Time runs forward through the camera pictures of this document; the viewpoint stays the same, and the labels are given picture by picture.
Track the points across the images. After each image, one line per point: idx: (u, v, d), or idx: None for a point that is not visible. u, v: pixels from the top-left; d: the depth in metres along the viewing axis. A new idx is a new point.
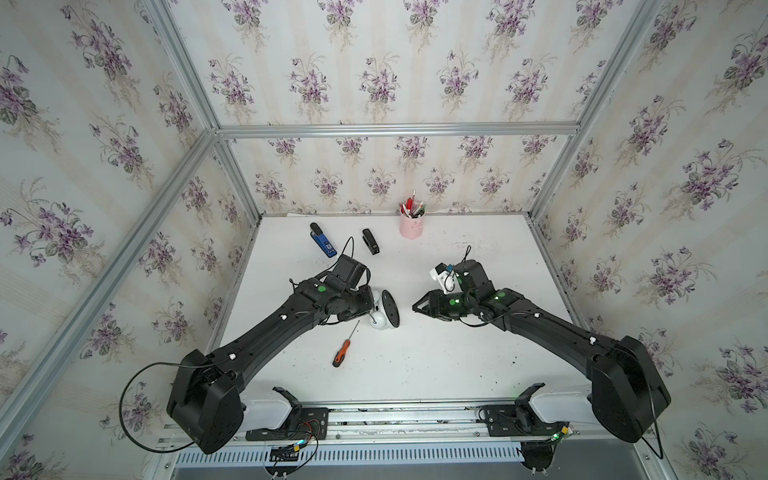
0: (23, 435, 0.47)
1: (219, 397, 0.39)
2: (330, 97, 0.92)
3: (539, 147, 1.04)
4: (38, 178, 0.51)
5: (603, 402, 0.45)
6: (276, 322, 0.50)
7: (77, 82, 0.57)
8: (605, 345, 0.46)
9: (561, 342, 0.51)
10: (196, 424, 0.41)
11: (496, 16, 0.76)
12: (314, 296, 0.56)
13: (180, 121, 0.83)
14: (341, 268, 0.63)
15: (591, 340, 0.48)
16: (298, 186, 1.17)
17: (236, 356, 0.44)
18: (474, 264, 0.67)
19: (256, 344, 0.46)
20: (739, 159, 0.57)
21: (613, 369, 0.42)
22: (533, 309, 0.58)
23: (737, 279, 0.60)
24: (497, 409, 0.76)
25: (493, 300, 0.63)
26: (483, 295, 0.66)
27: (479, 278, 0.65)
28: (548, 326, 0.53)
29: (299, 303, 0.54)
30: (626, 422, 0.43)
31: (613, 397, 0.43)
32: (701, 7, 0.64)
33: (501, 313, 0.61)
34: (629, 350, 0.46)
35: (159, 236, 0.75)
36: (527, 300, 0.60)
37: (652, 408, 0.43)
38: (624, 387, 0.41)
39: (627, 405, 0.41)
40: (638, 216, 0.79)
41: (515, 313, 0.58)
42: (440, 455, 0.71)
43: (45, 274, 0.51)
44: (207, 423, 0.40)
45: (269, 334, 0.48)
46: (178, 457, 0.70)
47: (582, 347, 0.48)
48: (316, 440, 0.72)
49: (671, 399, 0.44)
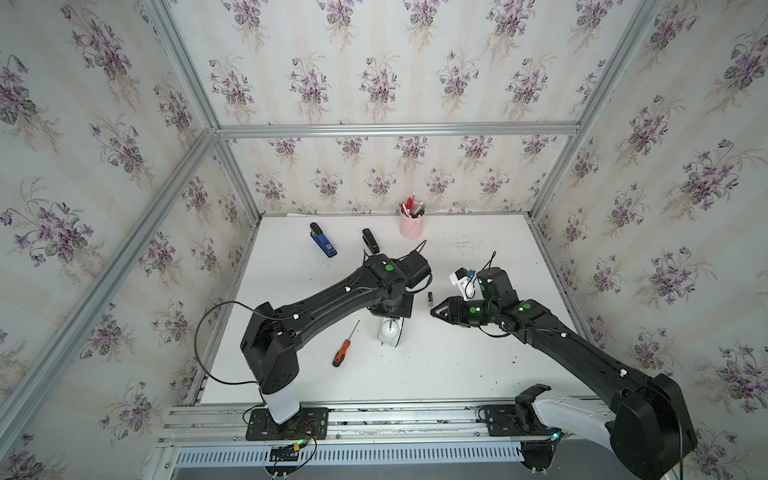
0: (24, 435, 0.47)
1: (279, 351, 0.42)
2: (330, 97, 0.92)
3: (539, 147, 1.04)
4: (38, 178, 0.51)
5: (626, 437, 0.43)
6: (340, 292, 0.51)
7: (77, 81, 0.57)
8: (636, 380, 0.44)
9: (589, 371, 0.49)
10: (257, 366, 0.46)
11: (496, 16, 0.76)
12: (381, 274, 0.55)
13: (180, 121, 0.83)
14: (412, 264, 0.62)
15: (621, 373, 0.45)
16: (298, 186, 1.17)
17: (298, 315, 0.47)
18: (498, 272, 0.65)
19: (317, 309, 0.48)
20: (739, 159, 0.57)
21: (641, 407, 0.40)
22: (561, 328, 0.55)
23: (737, 278, 0.60)
24: (497, 409, 0.76)
25: (516, 311, 0.61)
26: (505, 305, 0.64)
27: (502, 286, 0.64)
28: (575, 350, 0.51)
29: (366, 277, 0.54)
30: (645, 461, 0.42)
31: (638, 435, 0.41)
32: (701, 7, 0.64)
33: (525, 327, 0.59)
34: (662, 389, 0.44)
35: (159, 236, 0.75)
36: (552, 316, 0.58)
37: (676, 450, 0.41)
38: (652, 428, 0.39)
39: (652, 446, 0.40)
40: (638, 215, 0.79)
41: (541, 328, 0.56)
42: (440, 455, 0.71)
43: (45, 274, 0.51)
44: (266, 369, 0.44)
45: (331, 303, 0.49)
46: (179, 457, 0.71)
47: (612, 379, 0.45)
48: (316, 440, 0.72)
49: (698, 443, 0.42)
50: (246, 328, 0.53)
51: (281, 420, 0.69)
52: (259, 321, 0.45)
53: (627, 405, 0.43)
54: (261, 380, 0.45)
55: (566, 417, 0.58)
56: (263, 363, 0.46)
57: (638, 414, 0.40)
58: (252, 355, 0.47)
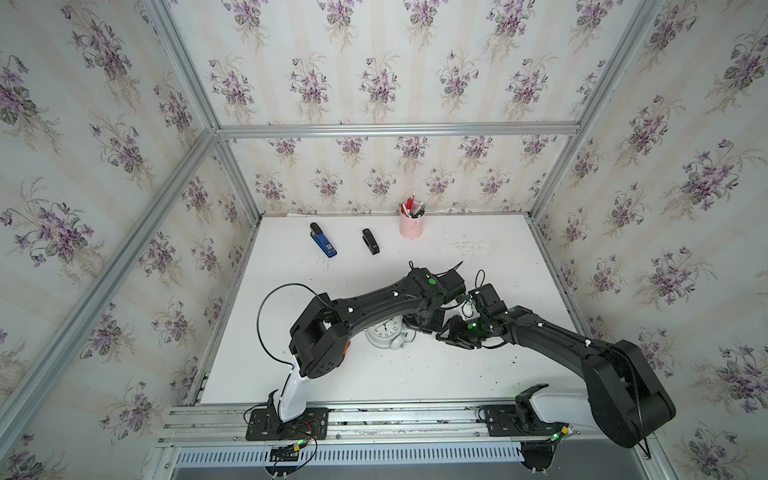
0: (23, 436, 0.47)
1: (334, 339, 0.47)
2: (330, 97, 0.92)
3: (539, 147, 1.04)
4: (38, 178, 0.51)
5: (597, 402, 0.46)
6: (390, 295, 0.56)
7: (77, 81, 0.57)
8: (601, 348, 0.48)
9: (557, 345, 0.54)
10: (306, 350, 0.51)
11: (496, 16, 0.76)
12: (424, 285, 0.60)
13: (180, 121, 0.83)
14: (450, 279, 0.67)
15: (586, 343, 0.50)
16: (298, 186, 1.17)
17: (352, 308, 0.51)
18: (486, 284, 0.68)
19: (369, 307, 0.52)
20: (739, 159, 0.57)
21: (605, 367, 0.44)
22: (539, 320, 0.61)
23: (737, 278, 0.60)
24: (498, 409, 0.76)
25: (502, 314, 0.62)
26: (493, 310, 0.71)
27: (490, 297, 0.72)
28: (548, 332, 0.57)
29: (411, 286, 0.59)
30: (620, 424, 0.43)
31: (606, 395, 0.44)
32: (701, 7, 0.64)
33: (508, 325, 0.65)
34: (625, 354, 0.47)
35: (159, 236, 0.75)
36: (534, 314, 0.64)
37: (650, 412, 0.42)
38: (617, 385, 0.43)
39: (619, 403, 0.42)
40: (638, 216, 0.79)
41: (522, 322, 0.62)
42: (440, 455, 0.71)
43: (45, 274, 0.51)
44: (315, 353, 0.49)
45: (381, 303, 0.54)
46: (179, 457, 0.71)
47: (578, 348, 0.50)
48: (316, 440, 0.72)
49: (675, 410, 0.43)
50: (303, 313, 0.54)
51: (286, 418, 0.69)
52: (316, 309, 0.50)
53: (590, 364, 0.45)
54: (308, 364, 0.50)
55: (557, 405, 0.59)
56: (315, 347, 0.51)
57: (600, 371, 0.44)
58: (302, 340, 0.52)
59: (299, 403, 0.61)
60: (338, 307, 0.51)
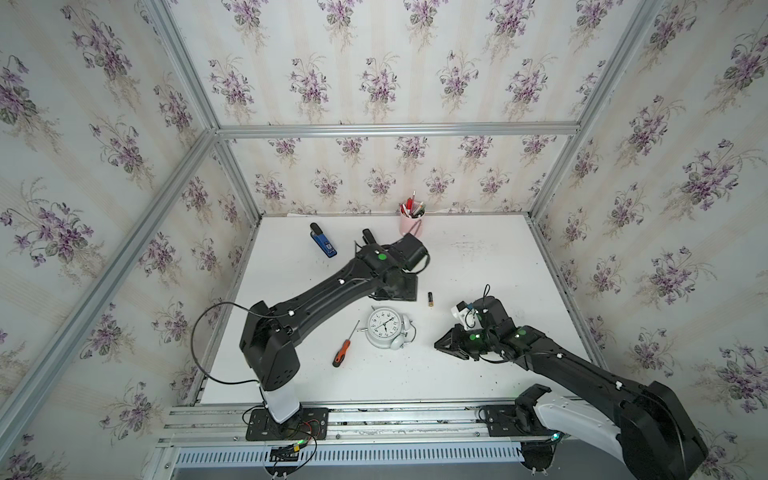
0: (23, 436, 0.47)
1: (277, 348, 0.43)
2: (330, 97, 0.92)
3: (539, 147, 1.04)
4: (38, 178, 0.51)
5: (636, 452, 0.43)
6: (334, 285, 0.51)
7: (76, 81, 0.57)
8: (632, 391, 0.45)
9: (586, 388, 0.50)
10: (257, 365, 0.47)
11: (496, 16, 0.76)
12: (374, 263, 0.55)
13: (180, 122, 0.83)
14: (405, 247, 0.62)
15: (617, 385, 0.47)
16: (298, 186, 1.17)
17: (294, 312, 0.47)
18: (494, 301, 0.68)
19: (313, 304, 0.48)
20: (739, 159, 0.57)
21: (642, 418, 0.41)
22: (556, 349, 0.57)
23: (737, 279, 0.60)
24: (497, 410, 0.76)
25: (514, 338, 0.63)
26: (503, 332, 0.66)
27: (498, 315, 0.67)
28: (573, 369, 0.52)
29: (358, 268, 0.54)
30: (659, 477, 0.41)
31: (644, 446, 0.41)
32: (701, 7, 0.64)
33: (523, 353, 0.61)
34: (658, 396, 0.45)
35: (159, 236, 0.75)
36: (549, 340, 0.60)
37: (688, 457, 0.41)
38: (654, 437, 0.40)
39: (658, 454, 0.40)
40: (638, 216, 0.79)
41: (537, 353, 0.58)
42: (440, 455, 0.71)
43: (45, 274, 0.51)
44: (266, 366, 0.45)
45: (325, 296, 0.49)
46: (178, 457, 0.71)
47: (608, 392, 0.47)
48: (316, 441, 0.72)
49: (708, 451, 0.42)
50: (244, 328, 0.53)
51: (282, 419, 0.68)
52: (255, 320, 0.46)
53: (626, 416, 0.42)
54: (264, 378, 0.46)
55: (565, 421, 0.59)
56: (263, 360, 0.47)
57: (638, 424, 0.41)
58: (251, 355, 0.48)
59: (290, 403, 0.60)
60: (281, 313, 0.46)
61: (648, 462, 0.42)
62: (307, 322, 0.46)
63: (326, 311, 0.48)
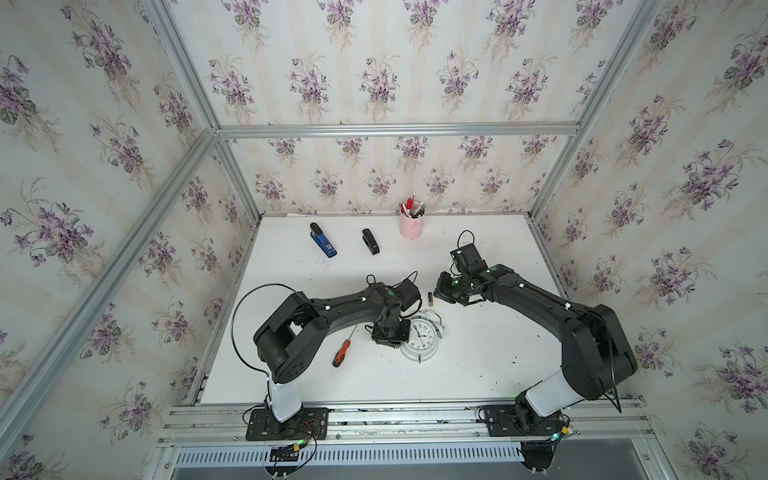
0: (24, 435, 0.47)
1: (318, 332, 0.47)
2: (330, 97, 0.92)
3: (539, 147, 1.04)
4: (38, 178, 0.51)
5: (574, 363, 0.48)
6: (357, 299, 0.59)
7: (77, 81, 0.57)
8: (578, 311, 0.50)
9: (538, 307, 0.54)
10: (274, 353, 0.48)
11: (496, 16, 0.76)
12: (387, 294, 0.66)
13: (180, 121, 0.83)
14: (405, 287, 0.74)
15: (566, 307, 0.51)
16: (298, 186, 1.17)
17: (330, 307, 0.53)
18: (468, 246, 0.72)
19: (345, 307, 0.55)
20: (739, 159, 0.57)
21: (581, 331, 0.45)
22: (520, 281, 0.61)
23: (737, 279, 0.60)
24: (497, 410, 0.76)
25: (485, 274, 0.67)
26: (474, 269, 0.71)
27: (471, 256, 0.71)
28: (530, 293, 0.57)
29: (378, 292, 0.65)
30: (590, 381, 0.46)
31: (579, 354, 0.46)
32: (701, 7, 0.64)
33: (488, 283, 0.65)
34: (600, 316, 0.49)
35: (159, 236, 0.75)
36: (515, 274, 0.64)
37: (618, 370, 0.45)
38: (589, 347, 0.45)
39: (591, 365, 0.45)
40: (638, 215, 0.79)
41: (503, 282, 0.62)
42: (440, 455, 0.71)
43: (45, 274, 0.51)
44: (290, 353, 0.47)
45: (351, 304, 0.57)
46: (179, 457, 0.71)
47: (557, 310, 0.51)
48: (316, 440, 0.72)
49: (637, 365, 0.46)
50: (272, 314, 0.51)
51: (283, 418, 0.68)
52: (290, 309, 0.50)
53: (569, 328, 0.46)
54: (279, 365, 0.47)
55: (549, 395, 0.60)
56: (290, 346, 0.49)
57: (576, 334, 0.45)
58: (271, 343, 0.49)
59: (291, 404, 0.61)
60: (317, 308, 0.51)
61: (582, 370, 0.47)
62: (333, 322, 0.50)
63: (349, 319, 0.55)
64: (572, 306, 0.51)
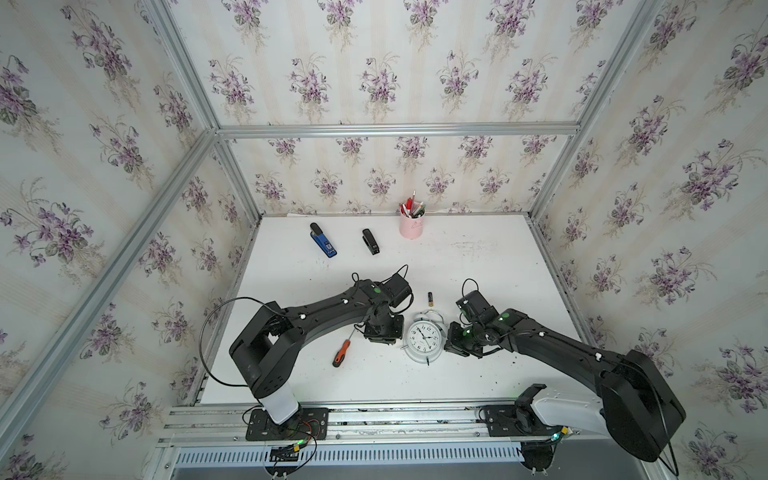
0: (24, 436, 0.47)
1: (288, 345, 0.44)
2: (330, 97, 0.92)
3: (539, 147, 1.04)
4: (38, 178, 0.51)
5: (618, 421, 0.44)
6: (339, 302, 0.56)
7: (76, 81, 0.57)
8: (611, 361, 0.47)
9: (568, 361, 0.51)
10: (250, 369, 0.46)
11: (496, 16, 0.76)
12: (372, 294, 0.62)
13: (180, 121, 0.83)
14: (394, 284, 0.70)
15: (596, 357, 0.48)
16: (298, 186, 1.17)
17: (305, 316, 0.50)
18: (473, 292, 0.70)
19: (322, 314, 0.52)
20: (739, 159, 0.57)
21: (621, 385, 0.42)
22: (538, 328, 0.58)
23: (737, 279, 0.60)
24: (497, 410, 0.76)
25: (498, 322, 0.64)
26: (485, 318, 0.68)
27: (480, 304, 0.69)
28: (553, 343, 0.54)
29: (360, 292, 0.61)
30: (642, 440, 0.42)
31: (625, 413, 0.42)
32: (701, 7, 0.64)
33: (506, 335, 0.62)
34: (636, 364, 0.46)
35: (159, 236, 0.75)
36: (531, 320, 0.61)
37: (669, 423, 0.42)
38: (635, 403, 0.41)
39: (643, 424, 0.41)
40: (638, 215, 0.79)
41: (522, 332, 0.59)
42: (440, 455, 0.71)
43: (45, 274, 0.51)
44: (264, 369, 0.45)
45: (331, 309, 0.54)
46: (179, 457, 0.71)
47: (589, 364, 0.48)
48: (316, 441, 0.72)
49: (685, 413, 0.43)
50: (245, 328, 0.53)
51: (281, 420, 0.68)
52: (263, 321, 0.47)
53: (607, 384, 0.45)
54: (255, 381, 0.45)
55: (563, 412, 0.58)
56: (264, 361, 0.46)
57: (620, 391, 0.42)
58: (248, 357, 0.47)
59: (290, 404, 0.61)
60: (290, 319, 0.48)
61: (630, 428, 0.43)
62: (312, 331, 0.48)
63: (329, 324, 0.52)
64: (602, 356, 0.48)
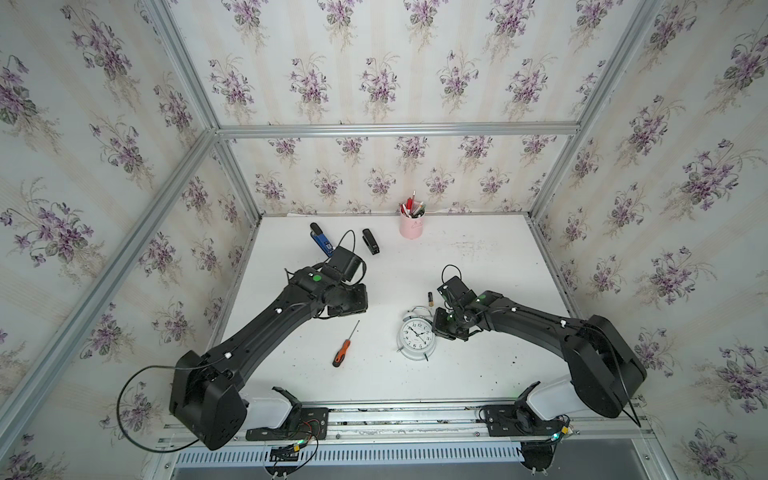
0: (24, 435, 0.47)
1: (218, 396, 0.39)
2: (330, 97, 0.92)
3: (539, 147, 1.04)
4: (38, 178, 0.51)
5: (582, 381, 0.47)
6: (272, 316, 0.49)
7: (76, 81, 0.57)
8: (575, 326, 0.50)
9: (536, 331, 0.54)
10: (198, 425, 0.41)
11: (496, 16, 0.76)
12: (310, 287, 0.54)
13: (180, 121, 0.83)
14: (338, 260, 0.62)
15: (562, 324, 0.51)
16: (298, 186, 1.17)
17: (231, 356, 0.43)
18: (452, 278, 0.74)
19: (251, 341, 0.45)
20: (739, 159, 0.57)
21: (584, 346, 0.45)
22: (511, 304, 0.62)
23: (737, 279, 0.60)
24: (497, 409, 0.76)
25: (476, 303, 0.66)
26: (464, 301, 0.70)
27: (459, 289, 0.71)
28: (524, 316, 0.57)
29: (294, 292, 0.53)
30: (603, 396, 0.44)
31: (588, 374, 0.45)
32: (701, 7, 0.64)
33: (482, 312, 0.64)
34: (598, 328, 0.49)
35: (159, 236, 0.75)
36: (505, 297, 0.65)
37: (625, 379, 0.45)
38: (596, 362, 0.44)
39: (602, 380, 0.43)
40: (638, 215, 0.79)
41: (495, 309, 0.62)
42: (440, 456, 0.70)
43: (45, 274, 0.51)
44: (209, 423, 0.40)
45: (265, 329, 0.47)
46: (178, 457, 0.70)
47: (555, 331, 0.51)
48: (316, 440, 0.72)
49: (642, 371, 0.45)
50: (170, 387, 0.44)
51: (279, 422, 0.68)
52: (184, 377, 0.41)
53: (570, 347, 0.47)
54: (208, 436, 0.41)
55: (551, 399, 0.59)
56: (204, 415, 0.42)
57: (583, 353, 0.44)
58: (189, 414, 0.42)
59: (280, 405, 0.61)
60: (219, 365, 0.42)
61: (593, 386, 0.45)
62: (248, 363, 0.43)
63: (268, 345, 0.46)
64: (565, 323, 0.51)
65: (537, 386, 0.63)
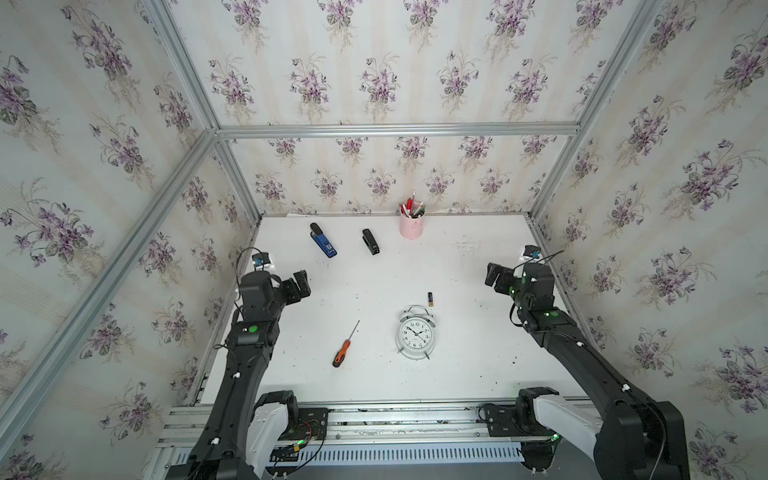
0: (24, 436, 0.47)
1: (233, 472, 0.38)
2: (330, 97, 0.92)
3: (539, 147, 1.04)
4: (38, 178, 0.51)
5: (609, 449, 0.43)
6: (233, 385, 0.47)
7: (77, 81, 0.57)
8: (637, 398, 0.43)
9: (592, 381, 0.49)
10: None
11: (496, 16, 0.76)
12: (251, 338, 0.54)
13: (180, 121, 0.83)
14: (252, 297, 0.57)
15: (624, 387, 0.45)
16: (298, 186, 1.17)
17: (219, 440, 0.41)
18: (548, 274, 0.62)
19: (227, 416, 0.43)
20: (739, 159, 0.57)
21: (630, 418, 0.40)
22: (580, 337, 0.55)
23: (737, 279, 0.60)
24: (498, 409, 0.76)
25: (544, 315, 0.61)
26: (535, 306, 0.65)
27: (542, 289, 0.63)
28: (589, 359, 0.51)
29: (239, 354, 0.51)
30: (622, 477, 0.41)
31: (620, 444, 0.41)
32: (701, 7, 0.64)
33: (543, 330, 0.61)
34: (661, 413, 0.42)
35: (159, 236, 0.75)
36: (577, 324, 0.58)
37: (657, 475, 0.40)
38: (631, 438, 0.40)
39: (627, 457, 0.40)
40: (638, 215, 0.79)
41: (560, 333, 0.57)
42: (440, 456, 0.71)
43: (46, 274, 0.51)
44: None
45: (231, 399, 0.45)
46: (178, 457, 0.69)
47: (611, 389, 0.45)
48: (317, 441, 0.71)
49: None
50: None
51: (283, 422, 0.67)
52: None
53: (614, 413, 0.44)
54: None
55: (562, 420, 0.58)
56: None
57: (621, 421, 0.41)
58: None
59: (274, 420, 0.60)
60: (210, 457, 0.39)
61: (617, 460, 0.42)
62: (240, 437, 0.42)
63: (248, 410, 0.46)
64: (630, 388, 0.45)
65: (553, 393, 0.67)
